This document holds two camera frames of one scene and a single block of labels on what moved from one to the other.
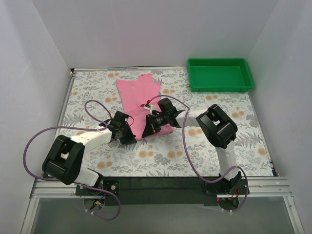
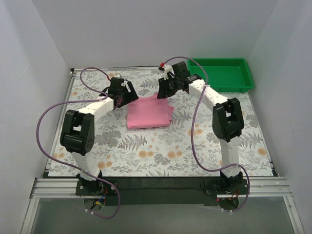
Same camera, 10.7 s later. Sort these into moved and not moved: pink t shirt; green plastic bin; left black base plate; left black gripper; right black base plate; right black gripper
Moved: pink t shirt; right black gripper; left black gripper
Not moved: green plastic bin; left black base plate; right black base plate
